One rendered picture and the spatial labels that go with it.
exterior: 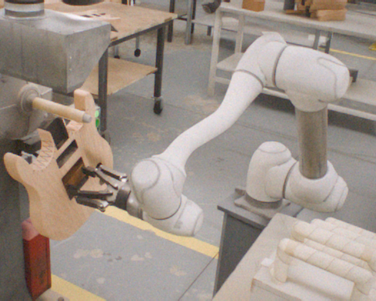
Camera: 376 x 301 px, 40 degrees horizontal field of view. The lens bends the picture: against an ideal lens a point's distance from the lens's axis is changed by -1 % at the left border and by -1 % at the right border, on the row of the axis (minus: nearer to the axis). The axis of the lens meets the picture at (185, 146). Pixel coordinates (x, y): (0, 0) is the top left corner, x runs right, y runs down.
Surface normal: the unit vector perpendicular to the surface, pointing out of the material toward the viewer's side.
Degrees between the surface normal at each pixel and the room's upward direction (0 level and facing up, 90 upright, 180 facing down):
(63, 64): 90
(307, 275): 0
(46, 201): 89
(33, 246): 90
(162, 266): 0
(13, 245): 90
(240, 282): 0
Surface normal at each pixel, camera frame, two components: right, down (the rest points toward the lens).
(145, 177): -0.30, -0.38
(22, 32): -0.48, 0.35
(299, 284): 0.08, -0.89
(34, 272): 0.87, 0.28
